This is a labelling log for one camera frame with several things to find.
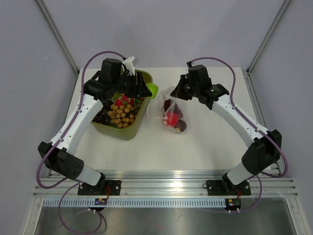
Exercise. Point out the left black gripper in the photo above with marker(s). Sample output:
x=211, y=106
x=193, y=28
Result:
x=140, y=90

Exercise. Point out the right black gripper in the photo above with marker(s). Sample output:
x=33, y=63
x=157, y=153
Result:
x=179, y=91

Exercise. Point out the clear zip top bag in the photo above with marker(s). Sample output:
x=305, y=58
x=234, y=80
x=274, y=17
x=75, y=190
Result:
x=156, y=112

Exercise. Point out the red apple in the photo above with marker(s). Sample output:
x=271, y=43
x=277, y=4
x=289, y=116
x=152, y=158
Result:
x=171, y=119

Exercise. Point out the dark purple mangosteen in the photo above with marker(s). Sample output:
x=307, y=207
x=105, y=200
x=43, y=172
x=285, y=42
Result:
x=181, y=126

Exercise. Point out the olive green plastic bin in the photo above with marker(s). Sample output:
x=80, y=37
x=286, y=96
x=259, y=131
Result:
x=140, y=105

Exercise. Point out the red grape bunch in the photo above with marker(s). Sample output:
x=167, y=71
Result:
x=179, y=113

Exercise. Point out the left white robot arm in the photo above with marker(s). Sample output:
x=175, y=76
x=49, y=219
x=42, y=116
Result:
x=59, y=154

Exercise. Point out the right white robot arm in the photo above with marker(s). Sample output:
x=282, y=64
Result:
x=262, y=145

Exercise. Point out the pink dragon fruit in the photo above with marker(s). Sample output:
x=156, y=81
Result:
x=124, y=101

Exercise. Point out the tan longan bunch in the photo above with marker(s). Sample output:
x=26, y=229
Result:
x=122, y=116

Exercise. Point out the dark purple grape bunch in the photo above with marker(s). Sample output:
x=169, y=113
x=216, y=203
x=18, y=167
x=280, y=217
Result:
x=102, y=116

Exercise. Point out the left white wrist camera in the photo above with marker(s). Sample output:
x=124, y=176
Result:
x=130, y=64

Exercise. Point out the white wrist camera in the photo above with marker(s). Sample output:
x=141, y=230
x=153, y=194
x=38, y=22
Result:
x=130, y=64
x=190, y=64

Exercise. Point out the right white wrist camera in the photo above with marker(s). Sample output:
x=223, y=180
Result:
x=190, y=64

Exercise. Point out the aluminium mounting rail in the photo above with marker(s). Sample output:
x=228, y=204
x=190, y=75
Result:
x=188, y=184

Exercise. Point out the left aluminium frame post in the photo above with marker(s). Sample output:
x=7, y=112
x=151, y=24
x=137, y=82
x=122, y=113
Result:
x=56, y=34

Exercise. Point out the aluminium frame post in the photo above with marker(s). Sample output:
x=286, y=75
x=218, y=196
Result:
x=56, y=34
x=268, y=36

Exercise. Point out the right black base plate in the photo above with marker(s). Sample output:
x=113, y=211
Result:
x=215, y=188

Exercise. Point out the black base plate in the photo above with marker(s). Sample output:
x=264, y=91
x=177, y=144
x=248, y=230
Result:
x=104, y=188
x=215, y=188

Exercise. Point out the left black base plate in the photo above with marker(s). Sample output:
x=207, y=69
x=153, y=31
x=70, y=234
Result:
x=104, y=188

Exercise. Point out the right aluminium frame post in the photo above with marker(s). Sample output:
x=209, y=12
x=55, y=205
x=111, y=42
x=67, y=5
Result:
x=268, y=36

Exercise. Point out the white slotted cable duct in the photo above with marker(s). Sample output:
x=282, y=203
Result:
x=136, y=202

